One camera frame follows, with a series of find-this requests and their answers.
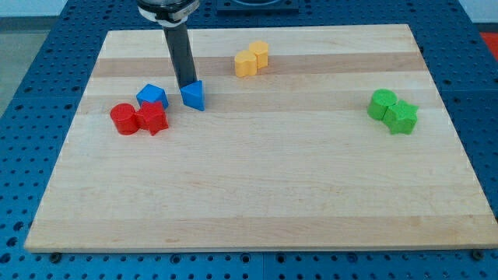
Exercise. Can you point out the blue triangle block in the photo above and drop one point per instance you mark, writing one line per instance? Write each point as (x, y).
(193, 95)

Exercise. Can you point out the robot arm flange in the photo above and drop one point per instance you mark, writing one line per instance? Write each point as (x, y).
(167, 13)

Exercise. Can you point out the blue cube block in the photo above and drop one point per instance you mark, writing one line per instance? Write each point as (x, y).
(151, 94)

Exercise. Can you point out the red star block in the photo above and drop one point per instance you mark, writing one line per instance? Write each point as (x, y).
(152, 117)

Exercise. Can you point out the light wooden board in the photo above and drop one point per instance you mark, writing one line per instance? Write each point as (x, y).
(287, 159)

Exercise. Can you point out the green cylinder block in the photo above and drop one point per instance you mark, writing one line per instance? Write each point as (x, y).
(380, 101)

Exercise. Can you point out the yellow heart block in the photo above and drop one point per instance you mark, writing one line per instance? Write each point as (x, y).
(245, 63)

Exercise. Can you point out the green star block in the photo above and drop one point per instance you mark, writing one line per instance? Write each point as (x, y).
(401, 118)

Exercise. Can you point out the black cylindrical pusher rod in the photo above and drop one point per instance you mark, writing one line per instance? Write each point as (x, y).
(180, 54)

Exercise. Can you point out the red cylinder block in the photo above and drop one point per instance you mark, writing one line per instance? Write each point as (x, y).
(123, 117)

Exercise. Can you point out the yellow hexagon block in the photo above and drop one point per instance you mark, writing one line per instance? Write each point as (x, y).
(260, 49)

